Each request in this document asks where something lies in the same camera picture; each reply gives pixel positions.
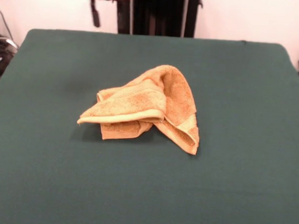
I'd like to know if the yellow-orange terry towel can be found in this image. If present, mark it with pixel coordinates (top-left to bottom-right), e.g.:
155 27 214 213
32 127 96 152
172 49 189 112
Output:
75 59 204 156

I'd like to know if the dark green table cloth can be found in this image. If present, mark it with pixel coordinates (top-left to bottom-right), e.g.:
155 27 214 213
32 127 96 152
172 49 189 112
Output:
0 25 299 224

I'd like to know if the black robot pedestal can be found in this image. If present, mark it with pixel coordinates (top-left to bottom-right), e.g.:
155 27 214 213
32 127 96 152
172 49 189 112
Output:
109 0 205 40

